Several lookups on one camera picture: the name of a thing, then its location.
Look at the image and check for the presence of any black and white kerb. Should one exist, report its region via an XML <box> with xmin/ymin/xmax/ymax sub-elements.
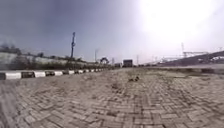
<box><xmin>143</xmin><ymin>66</ymin><xmax>224</xmax><ymax>75</ymax></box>
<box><xmin>0</xmin><ymin>67</ymin><xmax>111</xmax><ymax>81</ymax></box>

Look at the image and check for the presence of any elevated road bridge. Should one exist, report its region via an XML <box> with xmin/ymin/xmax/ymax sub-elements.
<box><xmin>159</xmin><ymin>50</ymin><xmax>224</xmax><ymax>67</ymax></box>

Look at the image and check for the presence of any overhead gantry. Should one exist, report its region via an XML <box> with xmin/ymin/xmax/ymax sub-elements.
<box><xmin>180</xmin><ymin>42</ymin><xmax>210</xmax><ymax>59</ymax></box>

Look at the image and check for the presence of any tall pole with box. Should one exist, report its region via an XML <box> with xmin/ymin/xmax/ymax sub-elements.
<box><xmin>69</xmin><ymin>31</ymin><xmax>77</xmax><ymax>60</ymax></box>

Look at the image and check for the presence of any grey road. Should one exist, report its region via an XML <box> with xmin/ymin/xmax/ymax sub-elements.
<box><xmin>156</xmin><ymin>63</ymin><xmax>224</xmax><ymax>70</ymax></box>

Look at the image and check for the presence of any dark boxy building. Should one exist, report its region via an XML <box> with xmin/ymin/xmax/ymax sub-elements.
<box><xmin>122</xmin><ymin>59</ymin><xmax>134</xmax><ymax>68</ymax></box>

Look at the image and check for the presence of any grey brick path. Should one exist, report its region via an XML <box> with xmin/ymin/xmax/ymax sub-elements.
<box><xmin>0</xmin><ymin>67</ymin><xmax>224</xmax><ymax>128</ymax></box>

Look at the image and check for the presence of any pale long wall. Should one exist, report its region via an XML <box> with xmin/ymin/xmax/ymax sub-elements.
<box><xmin>0</xmin><ymin>51</ymin><xmax>89</xmax><ymax>68</ymax></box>

